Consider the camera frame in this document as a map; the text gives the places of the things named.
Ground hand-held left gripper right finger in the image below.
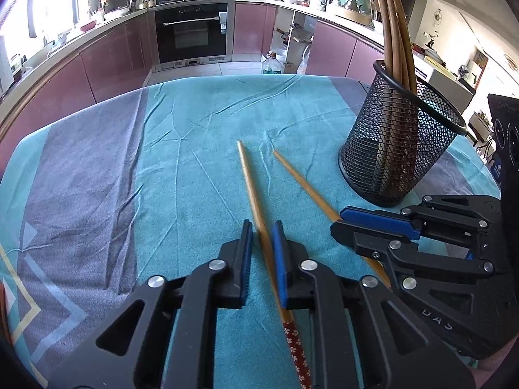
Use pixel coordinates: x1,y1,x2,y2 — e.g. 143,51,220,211
271,221,475,389

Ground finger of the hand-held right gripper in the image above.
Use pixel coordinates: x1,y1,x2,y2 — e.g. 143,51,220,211
340,194,503,249
330,221,497,291

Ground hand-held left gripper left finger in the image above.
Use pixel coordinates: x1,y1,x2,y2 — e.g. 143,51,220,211
46,219,254,389

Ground black mesh holder cup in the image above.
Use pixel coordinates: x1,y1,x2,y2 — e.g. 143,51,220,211
338,60,467,208

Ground red patterned wooden chopstick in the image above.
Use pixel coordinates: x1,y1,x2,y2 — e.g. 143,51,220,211
237,140,314,389
273,150,393,289

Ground bundle of wooden chopsticks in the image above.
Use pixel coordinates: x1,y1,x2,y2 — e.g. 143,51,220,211
370,0,420,195

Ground person's right forearm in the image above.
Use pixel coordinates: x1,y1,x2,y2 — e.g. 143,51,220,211
472,354,517,389

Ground teal grey patterned tablecloth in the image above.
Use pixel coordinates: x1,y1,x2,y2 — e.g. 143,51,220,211
0,74,503,389

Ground yellow flat box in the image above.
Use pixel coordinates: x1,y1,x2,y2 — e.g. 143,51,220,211
426,59,457,79

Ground pink base cabinets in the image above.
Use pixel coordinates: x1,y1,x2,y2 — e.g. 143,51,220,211
0,8,155,171
233,2,386,84

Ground cooking oil bottle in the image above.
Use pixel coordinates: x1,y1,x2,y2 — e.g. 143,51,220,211
261,51,286,76

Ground round bamboo steamer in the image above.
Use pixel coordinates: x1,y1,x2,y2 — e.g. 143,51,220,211
334,6,373,27

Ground black built-in oven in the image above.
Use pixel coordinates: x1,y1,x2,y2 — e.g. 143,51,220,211
154,2,230,65

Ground kitchen window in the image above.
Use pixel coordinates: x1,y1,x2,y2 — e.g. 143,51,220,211
0,0,94,49

